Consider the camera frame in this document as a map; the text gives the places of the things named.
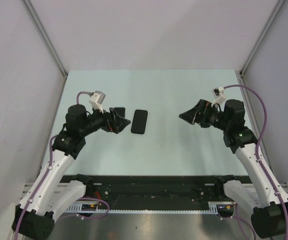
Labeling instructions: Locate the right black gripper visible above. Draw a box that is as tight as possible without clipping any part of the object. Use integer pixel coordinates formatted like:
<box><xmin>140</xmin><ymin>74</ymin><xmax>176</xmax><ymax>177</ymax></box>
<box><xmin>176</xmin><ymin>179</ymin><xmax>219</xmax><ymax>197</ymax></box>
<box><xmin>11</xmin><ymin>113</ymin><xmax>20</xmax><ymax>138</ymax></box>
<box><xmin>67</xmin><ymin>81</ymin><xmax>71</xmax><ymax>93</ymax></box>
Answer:
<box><xmin>179</xmin><ymin>99</ymin><xmax>230</xmax><ymax>131</ymax></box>

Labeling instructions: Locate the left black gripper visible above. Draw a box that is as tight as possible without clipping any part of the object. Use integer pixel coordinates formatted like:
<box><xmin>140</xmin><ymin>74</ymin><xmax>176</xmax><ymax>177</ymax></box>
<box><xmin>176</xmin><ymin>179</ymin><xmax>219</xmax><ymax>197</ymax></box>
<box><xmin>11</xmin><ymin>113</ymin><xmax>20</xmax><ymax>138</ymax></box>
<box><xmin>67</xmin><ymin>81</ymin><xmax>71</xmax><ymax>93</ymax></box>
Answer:
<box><xmin>80</xmin><ymin>102</ymin><xmax>130</xmax><ymax>137</ymax></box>

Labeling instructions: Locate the black smartphone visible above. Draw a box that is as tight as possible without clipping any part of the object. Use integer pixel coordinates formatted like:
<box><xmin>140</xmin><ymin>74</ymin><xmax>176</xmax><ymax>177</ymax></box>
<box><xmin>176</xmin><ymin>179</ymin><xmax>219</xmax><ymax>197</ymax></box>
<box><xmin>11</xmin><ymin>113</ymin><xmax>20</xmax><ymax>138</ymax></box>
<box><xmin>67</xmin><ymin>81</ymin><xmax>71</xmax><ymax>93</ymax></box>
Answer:
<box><xmin>115</xmin><ymin>107</ymin><xmax>126</xmax><ymax>118</ymax></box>

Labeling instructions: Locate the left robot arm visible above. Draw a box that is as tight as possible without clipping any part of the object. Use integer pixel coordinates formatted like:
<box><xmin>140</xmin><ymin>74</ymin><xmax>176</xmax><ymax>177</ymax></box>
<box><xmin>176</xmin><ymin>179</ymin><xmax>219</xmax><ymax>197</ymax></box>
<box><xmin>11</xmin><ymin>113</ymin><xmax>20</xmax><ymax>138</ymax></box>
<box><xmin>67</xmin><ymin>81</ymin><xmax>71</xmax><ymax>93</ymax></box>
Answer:
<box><xmin>12</xmin><ymin>104</ymin><xmax>131</xmax><ymax>240</ymax></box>

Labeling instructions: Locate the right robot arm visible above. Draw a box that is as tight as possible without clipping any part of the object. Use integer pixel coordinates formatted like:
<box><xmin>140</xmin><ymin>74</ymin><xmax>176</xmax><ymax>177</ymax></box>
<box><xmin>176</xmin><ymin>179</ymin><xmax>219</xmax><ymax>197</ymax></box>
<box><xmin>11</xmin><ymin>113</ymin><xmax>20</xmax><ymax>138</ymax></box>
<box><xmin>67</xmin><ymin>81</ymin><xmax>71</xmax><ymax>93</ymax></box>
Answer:
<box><xmin>179</xmin><ymin>99</ymin><xmax>288</xmax><ymax>239</ymax></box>

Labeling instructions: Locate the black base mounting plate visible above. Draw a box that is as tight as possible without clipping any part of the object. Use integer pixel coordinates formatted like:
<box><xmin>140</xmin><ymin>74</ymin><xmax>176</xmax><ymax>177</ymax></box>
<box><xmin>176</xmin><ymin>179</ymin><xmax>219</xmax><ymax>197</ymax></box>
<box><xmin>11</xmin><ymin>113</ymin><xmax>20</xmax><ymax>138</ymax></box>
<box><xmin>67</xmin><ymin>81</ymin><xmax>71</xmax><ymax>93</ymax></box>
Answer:
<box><xmin>61</xmin><ymin>174</ymin><xmax>254</xmax><ymax>211</ymax></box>

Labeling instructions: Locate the right aluminium side rail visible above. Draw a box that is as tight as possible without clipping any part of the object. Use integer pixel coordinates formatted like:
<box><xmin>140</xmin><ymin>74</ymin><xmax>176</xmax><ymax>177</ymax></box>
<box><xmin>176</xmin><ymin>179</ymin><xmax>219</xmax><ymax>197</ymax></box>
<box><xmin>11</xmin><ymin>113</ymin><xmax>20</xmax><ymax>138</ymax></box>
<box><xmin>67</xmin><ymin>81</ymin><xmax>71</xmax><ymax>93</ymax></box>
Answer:
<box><xmin>236</xmin><ymin>70</ymin><xmax>271</xmax><ymax>169</ymax></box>

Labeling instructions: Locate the white slotted cable duct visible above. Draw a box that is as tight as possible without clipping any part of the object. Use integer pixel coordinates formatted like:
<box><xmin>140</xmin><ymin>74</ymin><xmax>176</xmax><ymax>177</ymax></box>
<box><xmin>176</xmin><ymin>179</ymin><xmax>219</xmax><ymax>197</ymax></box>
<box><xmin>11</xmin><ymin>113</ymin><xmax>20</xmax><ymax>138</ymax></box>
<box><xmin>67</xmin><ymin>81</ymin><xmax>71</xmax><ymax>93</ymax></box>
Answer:
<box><xmin>64</xmin><ymin>201</ymin><xmax>236</xmax><ymax>215</ymax></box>

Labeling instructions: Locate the front aluminium frame rail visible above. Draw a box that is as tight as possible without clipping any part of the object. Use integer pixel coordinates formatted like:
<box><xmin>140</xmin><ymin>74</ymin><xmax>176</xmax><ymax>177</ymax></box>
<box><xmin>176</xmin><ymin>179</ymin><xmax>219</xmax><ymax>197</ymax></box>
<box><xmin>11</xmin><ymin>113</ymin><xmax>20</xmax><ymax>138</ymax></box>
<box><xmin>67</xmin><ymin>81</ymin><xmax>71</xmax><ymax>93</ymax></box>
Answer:
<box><xmin>20</xmin><ymin>182</ymin><xmax>288</xmax><ymax>202</ymax></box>

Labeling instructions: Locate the right aluminium frame post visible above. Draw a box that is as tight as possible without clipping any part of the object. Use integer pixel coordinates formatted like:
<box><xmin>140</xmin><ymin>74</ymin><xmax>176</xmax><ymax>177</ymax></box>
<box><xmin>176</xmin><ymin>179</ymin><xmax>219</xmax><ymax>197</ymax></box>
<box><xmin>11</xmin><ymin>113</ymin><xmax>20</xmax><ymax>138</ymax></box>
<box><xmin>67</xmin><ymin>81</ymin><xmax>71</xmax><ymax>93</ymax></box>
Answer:
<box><xmin>239</xmin><ymin>0</ymin><xmax>288</xmax><ymax>78</ymax></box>

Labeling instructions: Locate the aluminium frame post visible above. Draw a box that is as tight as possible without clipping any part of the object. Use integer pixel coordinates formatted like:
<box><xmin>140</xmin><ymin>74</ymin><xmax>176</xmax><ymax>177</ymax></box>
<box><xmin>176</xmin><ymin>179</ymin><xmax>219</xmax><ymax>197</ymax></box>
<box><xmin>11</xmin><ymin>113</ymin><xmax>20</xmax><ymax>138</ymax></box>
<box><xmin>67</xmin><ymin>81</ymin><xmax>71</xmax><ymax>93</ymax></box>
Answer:
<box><xmin>20</xmin><ymin>0</ymin><xmax>68</xmax><ymax>79</ymax></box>
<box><xmin>239</xmin><ymin>0</ymin><xmax>288</xmax><ymax>78</ymax></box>

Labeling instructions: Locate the left aluminium frame post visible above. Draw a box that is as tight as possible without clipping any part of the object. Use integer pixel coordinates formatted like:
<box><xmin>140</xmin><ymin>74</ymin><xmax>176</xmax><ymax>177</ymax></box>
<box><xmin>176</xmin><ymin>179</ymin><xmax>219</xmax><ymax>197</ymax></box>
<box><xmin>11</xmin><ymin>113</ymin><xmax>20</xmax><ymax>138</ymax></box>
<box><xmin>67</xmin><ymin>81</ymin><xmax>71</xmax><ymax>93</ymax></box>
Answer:
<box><xmin>20</xmin><ymin>0</ymin><xmax>68</xmax><ymax>79</ymax></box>

